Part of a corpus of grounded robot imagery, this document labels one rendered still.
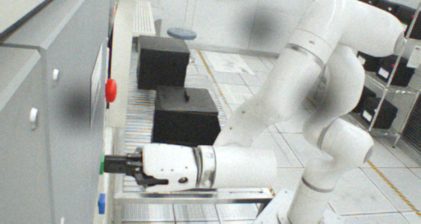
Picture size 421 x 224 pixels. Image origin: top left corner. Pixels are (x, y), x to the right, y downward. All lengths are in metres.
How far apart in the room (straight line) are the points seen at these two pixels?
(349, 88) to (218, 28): 4.79
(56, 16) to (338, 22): 0.61
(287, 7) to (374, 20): 5.15
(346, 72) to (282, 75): 0.29
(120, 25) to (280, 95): 0.76
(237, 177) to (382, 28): 0.45
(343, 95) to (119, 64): 0.80
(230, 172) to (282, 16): 5.35
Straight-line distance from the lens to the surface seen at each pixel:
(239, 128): 0.77
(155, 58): 1.99
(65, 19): 0.17
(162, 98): 1.74
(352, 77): 0.94
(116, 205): 1.28
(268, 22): 5.86
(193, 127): 1.51
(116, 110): 1.40
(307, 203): 1.21
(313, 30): 0.70
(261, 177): 0.69
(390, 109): 3.93
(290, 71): 0.68
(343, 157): 1.08
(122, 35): 1.29
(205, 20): 5.58
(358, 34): 0.79
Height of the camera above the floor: 1.60
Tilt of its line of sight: 26 degrees down
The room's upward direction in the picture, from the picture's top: 11 degrees clockwise
